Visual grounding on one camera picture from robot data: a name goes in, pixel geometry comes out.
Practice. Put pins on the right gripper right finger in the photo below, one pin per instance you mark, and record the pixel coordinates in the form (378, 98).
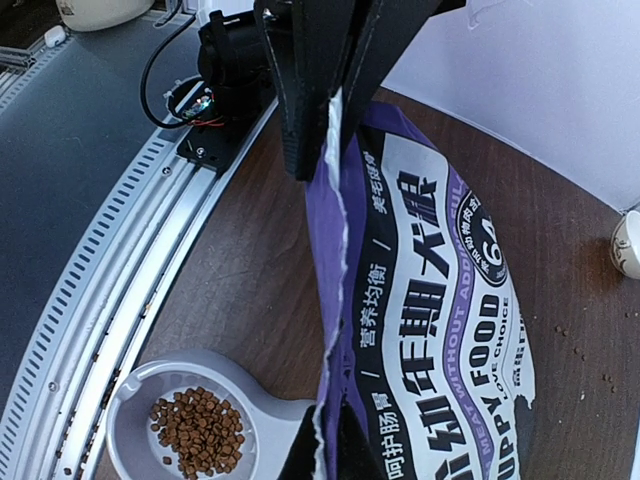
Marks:
(355, 457)

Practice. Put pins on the white plastic lined bin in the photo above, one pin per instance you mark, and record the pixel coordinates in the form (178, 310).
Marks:
(94, 15)

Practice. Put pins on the kibble in near bowl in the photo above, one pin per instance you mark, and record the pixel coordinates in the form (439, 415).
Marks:
(204, 432)

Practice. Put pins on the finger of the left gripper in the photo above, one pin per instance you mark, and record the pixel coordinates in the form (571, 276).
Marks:
(312, 51)
(380, 33)

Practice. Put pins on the small white round bowl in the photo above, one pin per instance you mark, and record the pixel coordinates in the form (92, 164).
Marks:
(624, 245)

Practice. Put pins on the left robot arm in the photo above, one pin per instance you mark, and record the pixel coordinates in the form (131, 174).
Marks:
(231, 54)

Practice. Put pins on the grey double pet bowl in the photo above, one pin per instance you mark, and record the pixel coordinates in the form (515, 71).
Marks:
(270, 423)

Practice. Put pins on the purple puppy food bag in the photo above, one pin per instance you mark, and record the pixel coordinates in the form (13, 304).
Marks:
(423, 333)

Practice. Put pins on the aluminium front rail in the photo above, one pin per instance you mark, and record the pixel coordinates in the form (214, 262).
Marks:
(99, 314)

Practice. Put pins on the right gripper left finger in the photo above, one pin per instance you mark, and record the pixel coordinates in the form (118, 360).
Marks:
(305, 459)

